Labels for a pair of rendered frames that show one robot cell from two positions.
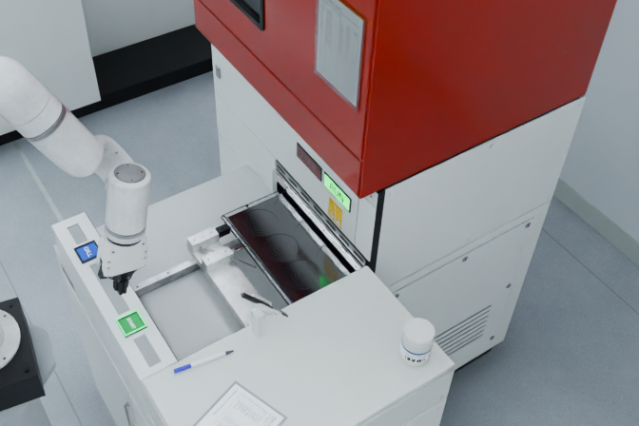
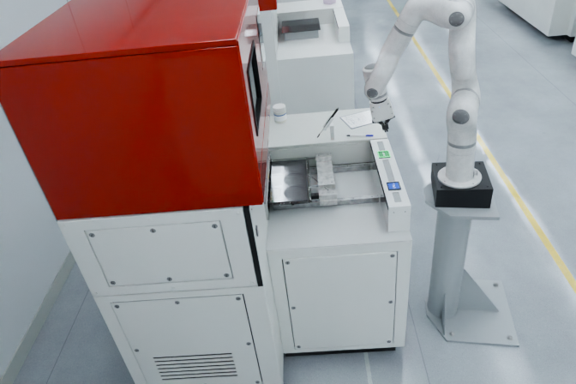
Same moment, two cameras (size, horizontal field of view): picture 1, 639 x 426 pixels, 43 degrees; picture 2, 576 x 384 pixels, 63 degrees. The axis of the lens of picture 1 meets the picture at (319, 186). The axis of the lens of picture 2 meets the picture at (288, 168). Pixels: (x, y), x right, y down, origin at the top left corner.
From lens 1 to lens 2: 3.17 m
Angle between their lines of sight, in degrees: 93
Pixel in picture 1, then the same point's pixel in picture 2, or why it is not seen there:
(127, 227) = not seen: hidden behind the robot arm
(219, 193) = (297, 237)
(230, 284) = (327, 177)
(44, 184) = not seen: outside the picture
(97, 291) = (394, 170)
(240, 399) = (352, 123)
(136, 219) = not seen: hidden behind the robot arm
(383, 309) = (277, 133)
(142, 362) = (385, 142)
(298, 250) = (286, 176)
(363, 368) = (302, 122)
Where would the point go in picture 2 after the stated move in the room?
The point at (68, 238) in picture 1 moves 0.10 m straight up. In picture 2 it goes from (402, 195) to (403, 177)
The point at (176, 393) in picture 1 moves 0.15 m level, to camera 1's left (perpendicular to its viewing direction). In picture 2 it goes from (375, 131) to (402, 138)
